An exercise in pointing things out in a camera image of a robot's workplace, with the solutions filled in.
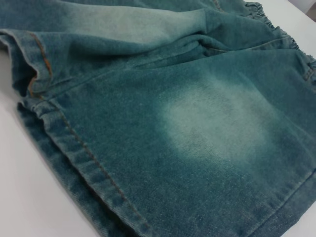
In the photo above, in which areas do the blue washed denim shorts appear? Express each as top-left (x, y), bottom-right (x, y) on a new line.
top-left (0, 0), bottom-right (316, 237)

